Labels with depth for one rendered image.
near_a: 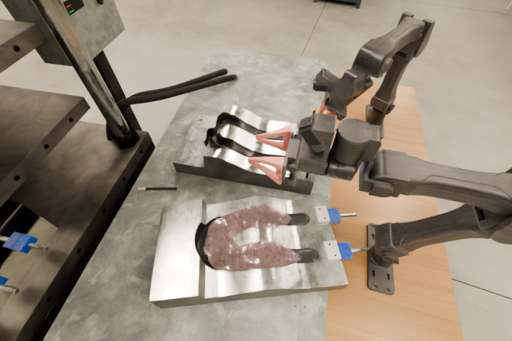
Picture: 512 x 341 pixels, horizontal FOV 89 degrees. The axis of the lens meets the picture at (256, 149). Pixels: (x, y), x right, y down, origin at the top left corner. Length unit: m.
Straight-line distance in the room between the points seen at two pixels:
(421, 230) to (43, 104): 1.16
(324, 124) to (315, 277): 0.47
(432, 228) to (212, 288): 0.54
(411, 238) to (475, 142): 2.10
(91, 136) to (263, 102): 0.77
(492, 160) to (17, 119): 2.84
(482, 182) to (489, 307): 1.50
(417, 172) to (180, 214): 0.60
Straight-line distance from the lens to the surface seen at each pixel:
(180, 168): 1.00
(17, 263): 1.05
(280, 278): 0.75
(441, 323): 0.95
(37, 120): 1.07
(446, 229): 0.71
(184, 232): 0.78
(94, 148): 1.26
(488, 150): 2.79
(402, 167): 0.54
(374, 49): 0.78
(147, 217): 0.96
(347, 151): 0.46
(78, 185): 1.17
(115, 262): 0.94
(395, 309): 0.90
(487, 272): 2.13
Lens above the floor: 1.61
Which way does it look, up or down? 51 degrees down
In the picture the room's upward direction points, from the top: straight up
